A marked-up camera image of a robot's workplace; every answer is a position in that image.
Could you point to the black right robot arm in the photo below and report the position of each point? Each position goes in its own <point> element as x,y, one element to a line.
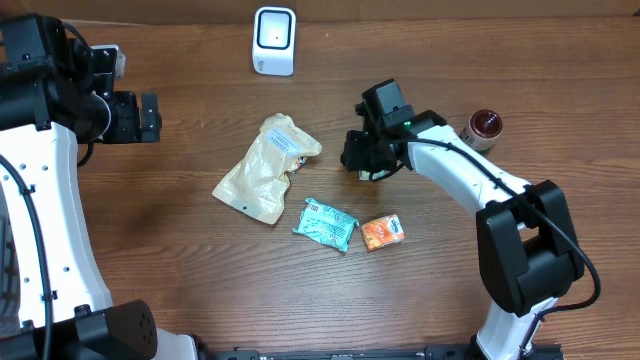
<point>528,252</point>

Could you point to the green wet wipes pack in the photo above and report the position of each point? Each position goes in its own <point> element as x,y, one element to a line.
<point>326,225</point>

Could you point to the teal Kleenex tissue pack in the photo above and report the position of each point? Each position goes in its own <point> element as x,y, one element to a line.
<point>374,177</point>

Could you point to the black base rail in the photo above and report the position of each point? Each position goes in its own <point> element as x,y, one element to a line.
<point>340,355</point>

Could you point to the beige paper pouch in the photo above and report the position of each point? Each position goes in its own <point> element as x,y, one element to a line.
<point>256,185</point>

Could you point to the orange Kleenex tissue pack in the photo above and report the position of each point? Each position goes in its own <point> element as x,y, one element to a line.
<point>382,232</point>

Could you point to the white black barcode scanner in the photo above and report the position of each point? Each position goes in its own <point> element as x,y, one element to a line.
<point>273,44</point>

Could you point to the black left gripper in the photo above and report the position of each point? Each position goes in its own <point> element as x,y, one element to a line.
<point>130,130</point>

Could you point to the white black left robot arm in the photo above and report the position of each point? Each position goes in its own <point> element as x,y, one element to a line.
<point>58,101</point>

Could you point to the jar with dark red lid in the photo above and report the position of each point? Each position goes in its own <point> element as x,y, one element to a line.
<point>482,130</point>

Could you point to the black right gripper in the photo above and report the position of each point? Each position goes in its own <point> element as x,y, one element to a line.
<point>357,159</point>

